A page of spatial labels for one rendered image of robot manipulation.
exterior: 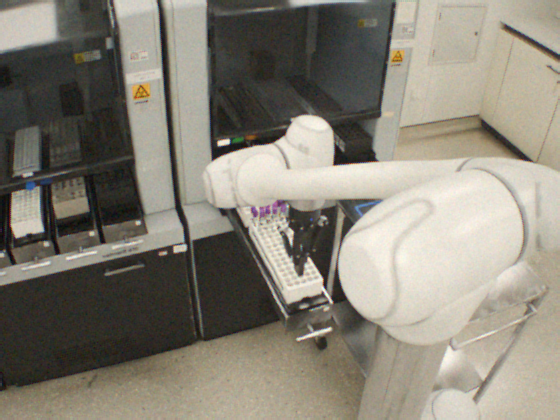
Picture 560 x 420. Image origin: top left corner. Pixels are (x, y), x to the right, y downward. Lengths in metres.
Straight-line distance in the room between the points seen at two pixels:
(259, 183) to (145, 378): 1.41
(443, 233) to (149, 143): 1.19
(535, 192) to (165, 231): 1.28
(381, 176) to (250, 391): 1.45
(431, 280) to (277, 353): 1.76
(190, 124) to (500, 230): 1.18
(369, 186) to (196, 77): 0.81
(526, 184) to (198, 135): 1.17
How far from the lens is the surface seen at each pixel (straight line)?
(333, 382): 2.18
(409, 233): 0.50
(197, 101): 1.55
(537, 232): 0.62
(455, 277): 0.52
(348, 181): 0.85
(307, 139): 1.04
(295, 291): 1.32
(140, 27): 1.42
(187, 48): 1.47
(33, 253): 1.67
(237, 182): 0.97
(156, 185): 1.67
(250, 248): 1.50
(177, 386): 2.16
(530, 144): 3.70
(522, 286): 1.57
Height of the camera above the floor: 1.85
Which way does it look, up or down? 40 degrees down
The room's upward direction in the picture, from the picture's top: 3 degrees clockwise
